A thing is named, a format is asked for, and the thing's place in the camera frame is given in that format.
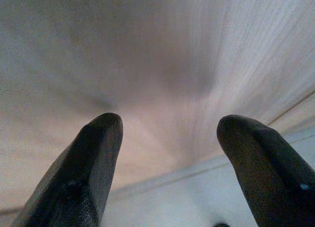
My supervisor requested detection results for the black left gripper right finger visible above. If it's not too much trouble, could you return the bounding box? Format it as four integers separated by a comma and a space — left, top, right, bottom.
216, 114, 315, 227

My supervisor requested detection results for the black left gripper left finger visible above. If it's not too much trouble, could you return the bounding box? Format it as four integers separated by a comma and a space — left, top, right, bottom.
11, 112, 124, 227

